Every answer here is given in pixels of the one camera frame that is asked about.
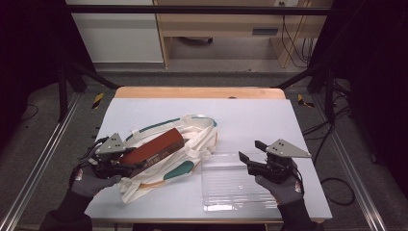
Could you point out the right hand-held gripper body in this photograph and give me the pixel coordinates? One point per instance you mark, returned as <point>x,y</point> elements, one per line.
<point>282,149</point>

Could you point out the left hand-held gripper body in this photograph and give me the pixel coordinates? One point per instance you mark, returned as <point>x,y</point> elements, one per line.
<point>110,147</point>

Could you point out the long red-brown box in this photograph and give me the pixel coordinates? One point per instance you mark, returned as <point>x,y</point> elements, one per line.
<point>154,149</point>

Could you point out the clear plastic storage box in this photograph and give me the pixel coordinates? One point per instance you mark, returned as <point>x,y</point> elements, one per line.
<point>231,189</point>

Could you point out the cream canvas tote bag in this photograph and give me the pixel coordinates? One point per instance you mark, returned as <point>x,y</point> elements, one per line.
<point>195,138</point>

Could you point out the person's right hand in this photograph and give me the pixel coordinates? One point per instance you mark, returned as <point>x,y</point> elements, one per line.
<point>285,191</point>

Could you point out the person's left hand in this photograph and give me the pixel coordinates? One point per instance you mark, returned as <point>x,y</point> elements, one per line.
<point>88,183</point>

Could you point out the white table mat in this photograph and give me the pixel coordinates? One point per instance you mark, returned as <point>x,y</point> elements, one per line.
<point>256,122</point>

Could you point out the yellow-black floor tape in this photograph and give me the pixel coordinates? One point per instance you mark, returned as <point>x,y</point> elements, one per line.
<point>303,101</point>
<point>98,100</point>

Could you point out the wooden table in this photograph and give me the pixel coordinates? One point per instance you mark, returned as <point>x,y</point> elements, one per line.
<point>192,92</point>

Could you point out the white cabinet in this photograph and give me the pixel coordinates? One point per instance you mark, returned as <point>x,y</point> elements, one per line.
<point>118,38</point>

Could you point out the black curtain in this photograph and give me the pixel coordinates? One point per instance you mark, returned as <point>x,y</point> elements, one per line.
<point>378,80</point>
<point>25,48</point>

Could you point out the light wooden desk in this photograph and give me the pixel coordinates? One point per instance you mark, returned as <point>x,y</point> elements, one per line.
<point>218,27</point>

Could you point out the black frame strut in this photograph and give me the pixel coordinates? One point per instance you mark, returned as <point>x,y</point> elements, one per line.
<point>62,96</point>
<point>327,96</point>

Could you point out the black horizontal frame bar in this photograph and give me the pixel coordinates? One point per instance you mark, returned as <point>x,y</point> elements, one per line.
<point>192,10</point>

